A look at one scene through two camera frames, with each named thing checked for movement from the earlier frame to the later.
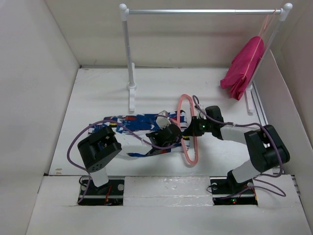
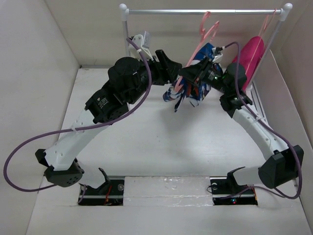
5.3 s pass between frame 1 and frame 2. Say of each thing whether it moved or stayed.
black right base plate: stayed
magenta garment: stayed
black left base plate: stayed
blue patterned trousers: moved
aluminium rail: stayed
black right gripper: moved
